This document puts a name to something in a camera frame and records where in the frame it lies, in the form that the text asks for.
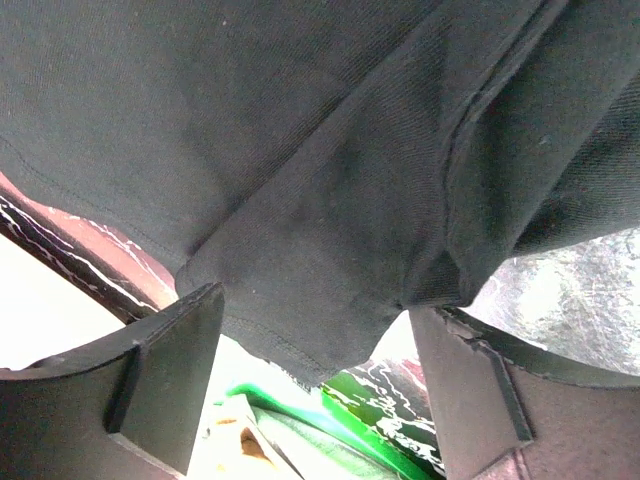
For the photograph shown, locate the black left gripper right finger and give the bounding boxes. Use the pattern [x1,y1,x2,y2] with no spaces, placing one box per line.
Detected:
[409,307,639,479]

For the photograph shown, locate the green plastic folder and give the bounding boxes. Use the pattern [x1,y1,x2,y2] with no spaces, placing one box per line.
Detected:
[225,372,446,479]

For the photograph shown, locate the black t shirt flower print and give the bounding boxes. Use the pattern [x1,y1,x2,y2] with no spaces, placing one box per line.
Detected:
[1,1,639,385]

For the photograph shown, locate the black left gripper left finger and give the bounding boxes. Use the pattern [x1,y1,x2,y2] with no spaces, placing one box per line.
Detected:
[1,285,224,479]

